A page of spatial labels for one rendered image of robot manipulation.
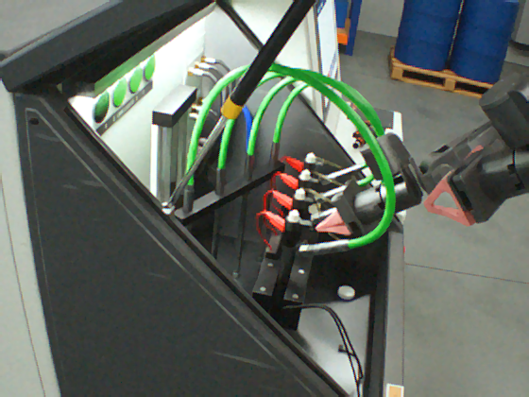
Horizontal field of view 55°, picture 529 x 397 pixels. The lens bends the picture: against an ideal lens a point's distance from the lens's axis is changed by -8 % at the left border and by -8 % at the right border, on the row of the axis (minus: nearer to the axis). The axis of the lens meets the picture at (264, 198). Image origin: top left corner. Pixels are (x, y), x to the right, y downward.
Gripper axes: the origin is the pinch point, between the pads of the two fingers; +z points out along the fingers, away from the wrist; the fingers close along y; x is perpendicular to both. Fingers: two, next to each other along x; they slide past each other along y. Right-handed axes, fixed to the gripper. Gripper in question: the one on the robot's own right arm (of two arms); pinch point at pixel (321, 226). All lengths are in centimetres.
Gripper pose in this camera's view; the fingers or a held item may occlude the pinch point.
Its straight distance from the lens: 101.2
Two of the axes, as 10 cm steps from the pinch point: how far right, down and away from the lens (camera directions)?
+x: -4.4, 4.3, -7.9
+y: -5.3, -8.3, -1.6
